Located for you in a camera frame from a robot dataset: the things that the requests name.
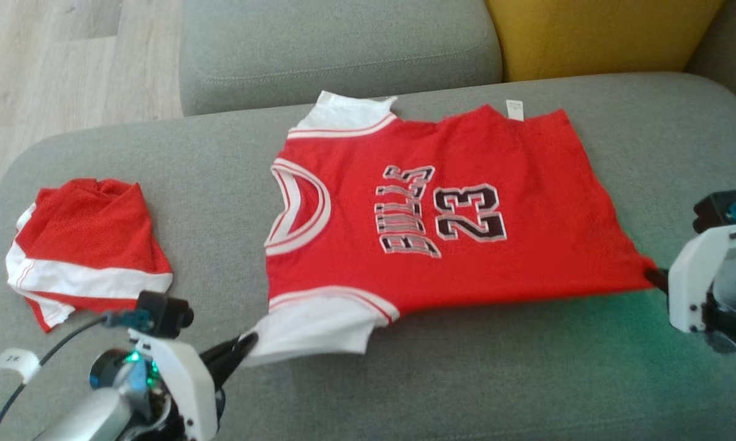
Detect red Bulls 23 jersey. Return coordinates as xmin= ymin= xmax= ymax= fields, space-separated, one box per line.
xmin=239 ymin=91 xmax=659 ymax=368

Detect large yellow sofa cushion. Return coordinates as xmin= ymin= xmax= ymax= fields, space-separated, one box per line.
xmin=485 ymin=0 xmax=725 ymax=82

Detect white cable label tag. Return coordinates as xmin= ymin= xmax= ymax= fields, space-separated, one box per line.
xmin=0 ymin=349 xmax=41 ymax=384

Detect grey sofa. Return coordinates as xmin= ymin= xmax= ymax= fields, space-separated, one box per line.
xmin=0 ymin=72 xmax=736 ymax=441

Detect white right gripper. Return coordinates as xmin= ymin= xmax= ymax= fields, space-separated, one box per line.
xmin=645 ymin=222 xmax=736 ymax=335

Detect grey sofa back cushion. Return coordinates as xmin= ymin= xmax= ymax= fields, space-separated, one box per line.
xmin=179 ymin=0 xmax=503 ymax=117
xmin=686 ymin=0 xmax=736 ymax=118

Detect red shorts with white stripe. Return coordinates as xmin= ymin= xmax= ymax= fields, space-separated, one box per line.
xmin=6 ymin=178 xmax=173 ymax=333

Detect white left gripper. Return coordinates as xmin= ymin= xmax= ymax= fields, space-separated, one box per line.
xmin=127 ymin=330 xmax=259 ymax=441

